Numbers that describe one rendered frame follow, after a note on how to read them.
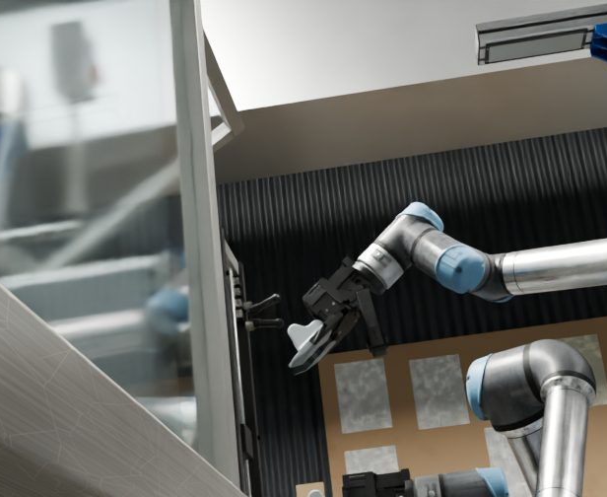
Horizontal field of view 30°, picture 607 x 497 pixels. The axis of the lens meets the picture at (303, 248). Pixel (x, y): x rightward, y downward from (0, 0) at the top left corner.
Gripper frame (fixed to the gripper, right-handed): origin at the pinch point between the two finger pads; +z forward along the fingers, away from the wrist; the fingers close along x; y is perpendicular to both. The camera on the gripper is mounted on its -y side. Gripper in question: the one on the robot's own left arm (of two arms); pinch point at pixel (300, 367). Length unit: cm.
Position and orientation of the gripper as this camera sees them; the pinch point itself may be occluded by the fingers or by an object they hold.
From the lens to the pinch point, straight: 190.7
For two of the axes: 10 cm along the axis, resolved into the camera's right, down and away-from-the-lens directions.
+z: -6.9, 7.1, -1.8
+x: -1.4, -3.7, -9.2
